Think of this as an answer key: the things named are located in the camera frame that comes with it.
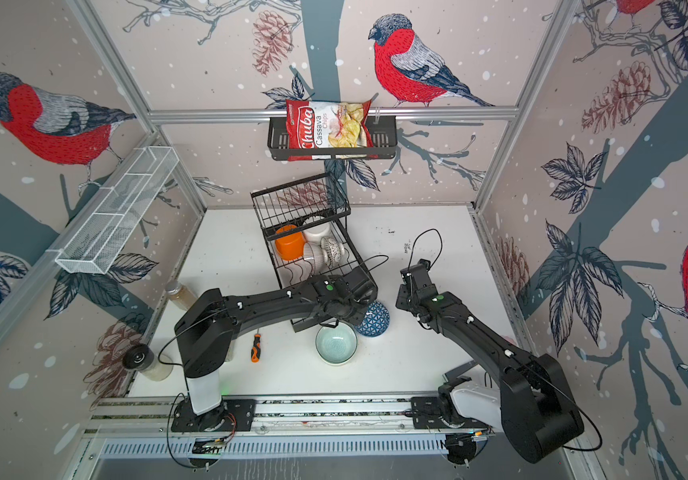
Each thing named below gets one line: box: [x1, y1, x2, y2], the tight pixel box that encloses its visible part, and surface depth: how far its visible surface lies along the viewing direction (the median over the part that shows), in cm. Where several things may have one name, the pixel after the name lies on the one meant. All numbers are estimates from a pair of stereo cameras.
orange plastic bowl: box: [275, 224, 305, 261], surface depth 102 cm
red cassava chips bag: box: [286, 100, 378, 162], surface depth 89 cm
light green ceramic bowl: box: [315, 320, 359, 366], surface depth 82 cm
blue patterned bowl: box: [355, 300, 390, 337], surface depth 89 cm
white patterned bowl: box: [320, 236, 345, 268], surface depth 97 cm
